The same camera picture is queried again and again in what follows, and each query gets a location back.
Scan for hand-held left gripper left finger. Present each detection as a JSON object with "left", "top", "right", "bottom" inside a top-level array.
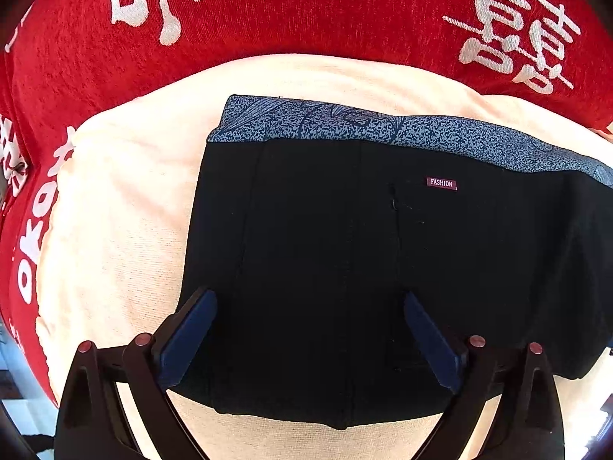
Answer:
[{"left": 54, "top": 286, "right": 218, "bottom": 460}]

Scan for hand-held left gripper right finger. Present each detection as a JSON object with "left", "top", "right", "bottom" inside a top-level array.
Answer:
[{"left": 403, "top": 290, "right": 566, "bottom": 460}]

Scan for black pants with patterned waistband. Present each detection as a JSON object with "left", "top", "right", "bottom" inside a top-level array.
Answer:
[{"left": 179, "top": 94, "right": 613, "bottom": 431}]

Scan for cream blanket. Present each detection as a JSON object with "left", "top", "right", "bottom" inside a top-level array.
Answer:
[{"left": 36, "top": 54, "right": 613, "bottom": 460}]

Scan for red printed blanket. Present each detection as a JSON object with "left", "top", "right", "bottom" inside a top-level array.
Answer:
[{"left": 0, "top": 0, "right": 613, "bottom": 408}]

